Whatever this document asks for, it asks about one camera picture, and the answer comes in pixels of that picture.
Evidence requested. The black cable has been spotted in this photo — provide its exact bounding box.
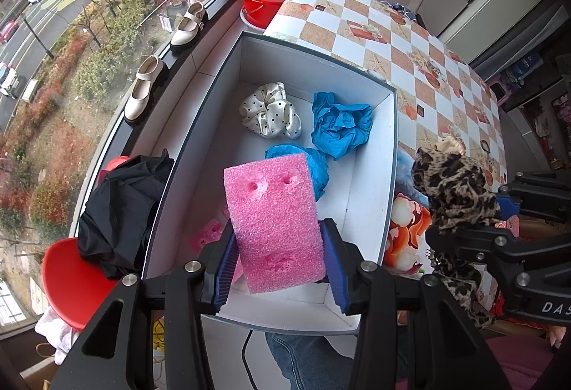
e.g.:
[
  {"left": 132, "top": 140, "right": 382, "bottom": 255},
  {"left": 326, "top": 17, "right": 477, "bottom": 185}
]
[{"left": 242, "top": 330, "right": 268, "bottom": 390}]

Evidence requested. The pink foam piece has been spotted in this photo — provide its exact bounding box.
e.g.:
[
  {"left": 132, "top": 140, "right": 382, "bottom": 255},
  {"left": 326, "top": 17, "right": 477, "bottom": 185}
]
[{"left": 190, "top": 205, "right": 244, "bottom": 284}]

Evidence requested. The person's jeans leg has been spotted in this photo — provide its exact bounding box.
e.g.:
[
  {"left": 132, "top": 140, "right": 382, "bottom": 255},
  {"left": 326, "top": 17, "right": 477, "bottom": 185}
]
[{"left": 265, "top": 332, "right": 358, "bottom": 390}]

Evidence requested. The red plastic stool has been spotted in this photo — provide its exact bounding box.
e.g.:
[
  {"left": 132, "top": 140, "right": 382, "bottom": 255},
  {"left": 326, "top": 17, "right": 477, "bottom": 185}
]
[
  {"left": 98, "top": 156, "right": 132, "bottom": 183},
  {"left": 42, "top": 237, "right": 121, "bottom": 333}
]

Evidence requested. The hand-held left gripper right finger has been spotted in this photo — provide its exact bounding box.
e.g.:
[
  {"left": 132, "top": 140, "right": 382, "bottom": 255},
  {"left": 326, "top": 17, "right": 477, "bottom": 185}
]
[{"left": 319, "top": 218, "right": 511, "bottom": 390}]

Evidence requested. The beige strap shoe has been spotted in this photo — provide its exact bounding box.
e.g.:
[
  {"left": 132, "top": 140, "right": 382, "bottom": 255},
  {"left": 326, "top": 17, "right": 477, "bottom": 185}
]
[
  {"left": 171, "top": 1, "right": 208, "bottom": 48},
  {"left": 123, "top": 55, "right": 169, "bottom": 125}
]

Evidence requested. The plaid cloth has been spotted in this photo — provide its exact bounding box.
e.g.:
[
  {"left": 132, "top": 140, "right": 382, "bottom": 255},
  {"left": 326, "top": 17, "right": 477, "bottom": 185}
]
[{"left": 384, "top": 2, "right": 420, "bottom": 22}]

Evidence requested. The pink foam sponge block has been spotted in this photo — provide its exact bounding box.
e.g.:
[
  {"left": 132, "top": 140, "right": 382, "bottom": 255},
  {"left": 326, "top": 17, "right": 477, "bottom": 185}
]
[{"left": 223, "top": 153, "right": 325, "bottom": 295}]

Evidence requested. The floral tissue pack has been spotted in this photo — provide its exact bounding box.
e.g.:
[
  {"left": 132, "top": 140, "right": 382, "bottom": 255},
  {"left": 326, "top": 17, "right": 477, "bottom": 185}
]
[{"left": 383, "top": 193, "right": 435, "bottom": 275}]

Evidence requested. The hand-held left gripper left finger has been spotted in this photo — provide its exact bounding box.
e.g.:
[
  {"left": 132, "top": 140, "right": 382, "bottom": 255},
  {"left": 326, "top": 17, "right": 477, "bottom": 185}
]
[{"left": 58, "top": 218, "right": 242, "bottom": 390}]

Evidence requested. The white polka dot scrunchie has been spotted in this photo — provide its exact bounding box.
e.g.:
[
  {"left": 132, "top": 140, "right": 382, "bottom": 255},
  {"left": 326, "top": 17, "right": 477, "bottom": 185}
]
[{"left": 238, "top": 82, "right": 303, "bottom": 140}]

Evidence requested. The pink plastic stool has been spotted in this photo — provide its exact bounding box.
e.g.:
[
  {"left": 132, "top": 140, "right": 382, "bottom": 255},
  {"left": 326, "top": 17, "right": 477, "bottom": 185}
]
[{"left": 488, "top": 75, "right": 514, "bottom": 105}]

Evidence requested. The black cloth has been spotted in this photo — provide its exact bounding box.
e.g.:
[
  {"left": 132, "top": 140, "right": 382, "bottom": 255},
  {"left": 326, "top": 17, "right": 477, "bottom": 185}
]
[{"left": 78, "top": 149, "right": 175, "bottom": 279}]

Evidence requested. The red plastic bucket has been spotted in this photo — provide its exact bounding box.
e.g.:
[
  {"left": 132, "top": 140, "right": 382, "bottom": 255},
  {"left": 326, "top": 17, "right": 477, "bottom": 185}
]
[{"left": 236, "top": 0, "right": 286, "bottom": 27}]

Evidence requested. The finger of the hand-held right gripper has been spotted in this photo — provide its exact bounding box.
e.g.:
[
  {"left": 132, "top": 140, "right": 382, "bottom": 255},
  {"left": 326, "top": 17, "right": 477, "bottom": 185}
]
[
  {"left": 496, "top": 171, "right": 571, "bottom": 221},
  {"left": 426, "top": 224, "right": 537, "bottom": 271}
]

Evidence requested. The white cardboard box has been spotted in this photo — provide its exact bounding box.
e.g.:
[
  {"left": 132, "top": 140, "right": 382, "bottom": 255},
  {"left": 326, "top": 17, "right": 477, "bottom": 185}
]
[{"left": 142, "top": 31, "right": 398, "bottom": 335}]

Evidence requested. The leopard print scrunchie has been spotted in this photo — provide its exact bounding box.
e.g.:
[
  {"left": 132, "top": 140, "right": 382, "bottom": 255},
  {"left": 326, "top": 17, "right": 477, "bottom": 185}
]
[{"left": 410, "top": 147, "right": 500, "bottom": 328}]

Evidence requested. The white cloth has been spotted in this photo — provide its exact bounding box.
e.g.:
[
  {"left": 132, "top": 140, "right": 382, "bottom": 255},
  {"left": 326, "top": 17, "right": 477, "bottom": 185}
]
[{"left": 36, "top": 307, "right": 81, "bottom": 366}]

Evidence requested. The checkered printed tablecloth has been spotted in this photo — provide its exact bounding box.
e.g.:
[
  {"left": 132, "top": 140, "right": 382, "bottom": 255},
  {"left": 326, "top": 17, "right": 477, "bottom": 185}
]
[{"left": 263, "top": 0, "right": 507, "bottom": 194}]

